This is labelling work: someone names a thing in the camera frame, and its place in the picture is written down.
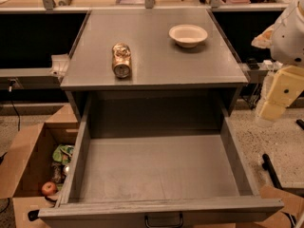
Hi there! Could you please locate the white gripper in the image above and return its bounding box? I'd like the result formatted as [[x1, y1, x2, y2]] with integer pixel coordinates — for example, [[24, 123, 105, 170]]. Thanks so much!
[[257, 60, 304, 122]]

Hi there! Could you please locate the orange soda can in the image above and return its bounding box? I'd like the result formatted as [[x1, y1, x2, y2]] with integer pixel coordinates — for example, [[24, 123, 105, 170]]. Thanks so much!
[[112, 43, 131, 79]]

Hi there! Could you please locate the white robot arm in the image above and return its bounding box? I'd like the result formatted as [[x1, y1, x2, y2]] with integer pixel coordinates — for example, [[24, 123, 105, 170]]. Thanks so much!
[[252, 0, 304, 126]]

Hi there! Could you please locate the open grey top drawer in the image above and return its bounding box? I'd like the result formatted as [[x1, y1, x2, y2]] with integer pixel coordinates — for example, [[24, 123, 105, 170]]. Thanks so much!
[[39, 93, 283, 228]]

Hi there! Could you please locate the black bar on floor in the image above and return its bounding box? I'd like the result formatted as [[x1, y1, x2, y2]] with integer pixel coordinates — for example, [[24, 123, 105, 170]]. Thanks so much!
[[262, 154, 282, 190]]

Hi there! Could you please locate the brown cardboard piece right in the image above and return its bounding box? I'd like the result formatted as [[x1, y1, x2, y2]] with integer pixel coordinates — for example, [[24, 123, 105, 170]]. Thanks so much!
[[258, 185, 304, 228]]

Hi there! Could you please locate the white paper bowl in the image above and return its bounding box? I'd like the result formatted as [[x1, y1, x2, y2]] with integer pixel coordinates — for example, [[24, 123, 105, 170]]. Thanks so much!
[[169, 25, 208, 48]]

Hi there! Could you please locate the green snack bag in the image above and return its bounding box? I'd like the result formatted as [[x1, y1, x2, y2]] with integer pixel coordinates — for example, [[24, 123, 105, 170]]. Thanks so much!
[[52, 144, 74, 165]]

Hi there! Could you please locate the red apple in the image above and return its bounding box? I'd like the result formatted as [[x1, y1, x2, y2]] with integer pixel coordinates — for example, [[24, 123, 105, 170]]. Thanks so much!
[[41, 181, 57, 196]]

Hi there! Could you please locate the brown cardboard box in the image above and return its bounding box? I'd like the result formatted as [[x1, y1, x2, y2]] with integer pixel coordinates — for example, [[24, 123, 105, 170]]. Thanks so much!
[[0, 104, 79, 228]]

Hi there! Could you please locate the black drawer handle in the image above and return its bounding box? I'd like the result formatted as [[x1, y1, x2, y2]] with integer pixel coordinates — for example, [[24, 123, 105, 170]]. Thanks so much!
[[144, 213, 183, 228]]

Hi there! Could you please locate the white plastic bracket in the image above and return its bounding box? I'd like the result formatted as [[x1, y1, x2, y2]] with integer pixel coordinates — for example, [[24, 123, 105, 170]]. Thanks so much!
[[49, 54, 70, 78]]

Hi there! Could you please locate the black cable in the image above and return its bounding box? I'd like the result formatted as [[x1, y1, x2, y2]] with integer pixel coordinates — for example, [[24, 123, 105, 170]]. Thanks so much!
[[8, 79, 22, 132]]

